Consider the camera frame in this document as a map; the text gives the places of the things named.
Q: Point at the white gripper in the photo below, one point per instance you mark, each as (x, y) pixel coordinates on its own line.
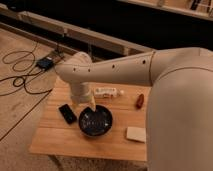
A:
(81, 93)

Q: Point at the white sponge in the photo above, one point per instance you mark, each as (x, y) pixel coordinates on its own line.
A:
(136, 134)

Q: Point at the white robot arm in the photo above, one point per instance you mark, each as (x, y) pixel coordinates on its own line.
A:
(179, 117)

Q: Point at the white plastic bottle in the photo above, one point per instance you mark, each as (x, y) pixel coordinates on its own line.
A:
(107, 92)

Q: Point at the black bowl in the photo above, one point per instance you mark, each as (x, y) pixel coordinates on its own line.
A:
(96, 123)

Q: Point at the black smartphone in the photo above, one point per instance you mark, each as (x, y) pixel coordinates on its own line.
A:
(67, 114)

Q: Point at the wooden folding table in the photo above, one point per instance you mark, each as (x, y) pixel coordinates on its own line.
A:
(54, 136)

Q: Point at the red brown small object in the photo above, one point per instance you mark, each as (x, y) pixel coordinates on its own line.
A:
(140, 101)

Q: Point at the black power adapter box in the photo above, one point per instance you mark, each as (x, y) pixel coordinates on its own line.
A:
(44, 63)

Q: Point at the long beige wall rail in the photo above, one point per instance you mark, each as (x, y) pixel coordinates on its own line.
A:
(78, 33)

